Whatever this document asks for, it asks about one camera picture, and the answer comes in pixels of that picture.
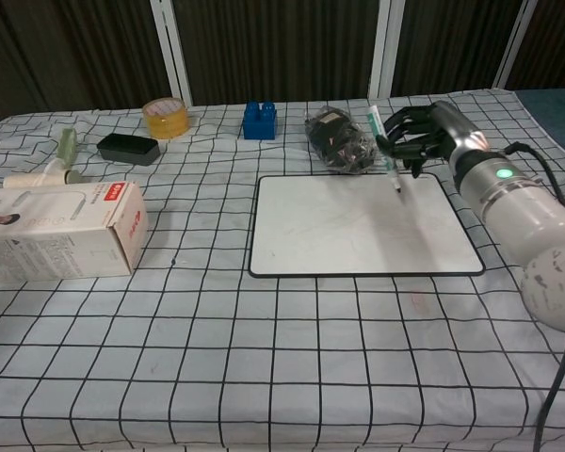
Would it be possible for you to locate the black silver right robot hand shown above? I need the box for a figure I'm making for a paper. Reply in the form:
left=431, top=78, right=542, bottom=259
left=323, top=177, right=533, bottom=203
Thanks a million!
left=381, top=101, right=492, bottom=179

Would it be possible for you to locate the white green marker pen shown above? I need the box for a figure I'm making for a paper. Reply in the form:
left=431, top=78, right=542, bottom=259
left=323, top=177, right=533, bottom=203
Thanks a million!
left=364, top=104, right=404, bottom=194

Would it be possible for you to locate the white whiteboard with black rim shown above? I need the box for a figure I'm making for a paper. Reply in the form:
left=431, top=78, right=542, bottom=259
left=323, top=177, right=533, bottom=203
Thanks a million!
left=248, top=172, right=487, bottom=279

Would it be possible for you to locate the black eraser block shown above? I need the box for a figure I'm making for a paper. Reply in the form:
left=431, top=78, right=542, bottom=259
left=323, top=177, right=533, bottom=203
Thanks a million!
left=96, top=132, right=161, bottom=168

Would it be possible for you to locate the blue table pad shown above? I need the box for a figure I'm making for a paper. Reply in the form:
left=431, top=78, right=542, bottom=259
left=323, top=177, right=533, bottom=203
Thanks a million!
left=517, top=87, right=565, bottom=164

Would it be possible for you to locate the blue toy building brick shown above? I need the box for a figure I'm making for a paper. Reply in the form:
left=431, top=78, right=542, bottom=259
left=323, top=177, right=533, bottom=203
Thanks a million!
left=242, top=100, right=279, bottom=141

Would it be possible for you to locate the yellow adhesive tape roll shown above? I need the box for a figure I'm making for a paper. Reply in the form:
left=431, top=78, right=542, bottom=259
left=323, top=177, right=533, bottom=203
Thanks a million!
left=141, top=97, right=190, bottom=140

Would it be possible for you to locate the white black checked tablecloth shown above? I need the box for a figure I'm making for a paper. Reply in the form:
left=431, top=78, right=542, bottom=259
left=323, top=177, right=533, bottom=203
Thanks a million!
left=0, top=87, right=565, bottom=452

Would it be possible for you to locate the white red lamp carton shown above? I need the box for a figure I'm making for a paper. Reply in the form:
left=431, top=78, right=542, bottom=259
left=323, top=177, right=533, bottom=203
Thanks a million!
left=0, top=181, right=150, bottom=286

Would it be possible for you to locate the white partition post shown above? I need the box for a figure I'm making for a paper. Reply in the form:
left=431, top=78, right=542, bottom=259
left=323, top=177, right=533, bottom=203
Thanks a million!
left=369, top=0, right=406, bottom=98
left=493, top=0, right=541, bottom=89
left=150, top=0, right=194, bottom=107

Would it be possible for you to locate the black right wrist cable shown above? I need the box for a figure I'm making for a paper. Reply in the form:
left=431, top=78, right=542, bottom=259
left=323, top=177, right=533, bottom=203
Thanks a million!
left=504, top=142, right=565, bottom=213

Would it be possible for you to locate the black bagged cable bundle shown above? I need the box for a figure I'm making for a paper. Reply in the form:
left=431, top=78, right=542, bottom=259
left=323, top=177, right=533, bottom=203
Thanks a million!
left=303, top=106, right=381, bottom=174

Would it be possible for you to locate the grey hanging cable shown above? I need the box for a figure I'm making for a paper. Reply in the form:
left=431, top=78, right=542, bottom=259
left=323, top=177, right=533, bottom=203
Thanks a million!
left=534, top=331, right=565, bottom=452

